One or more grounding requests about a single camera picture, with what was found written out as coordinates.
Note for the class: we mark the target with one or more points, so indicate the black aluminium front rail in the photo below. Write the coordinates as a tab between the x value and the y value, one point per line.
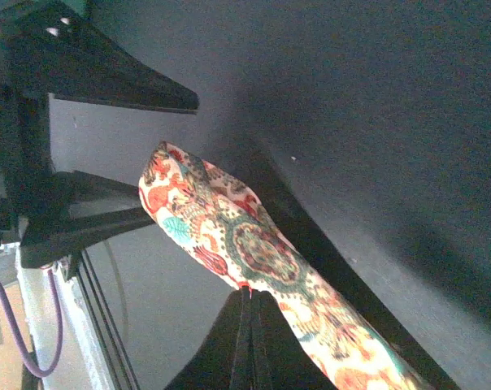
108	338

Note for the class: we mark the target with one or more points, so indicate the floral patterned tie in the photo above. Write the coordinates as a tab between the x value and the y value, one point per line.
222	224

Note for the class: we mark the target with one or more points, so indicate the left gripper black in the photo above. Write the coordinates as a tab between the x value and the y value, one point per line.
51	49

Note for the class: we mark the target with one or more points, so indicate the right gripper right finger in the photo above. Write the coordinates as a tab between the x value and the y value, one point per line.
289	365

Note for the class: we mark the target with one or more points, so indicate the green divided organizer tray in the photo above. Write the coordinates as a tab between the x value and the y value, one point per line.
79	6

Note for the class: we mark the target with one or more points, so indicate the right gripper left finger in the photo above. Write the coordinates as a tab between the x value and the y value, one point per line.
211	366

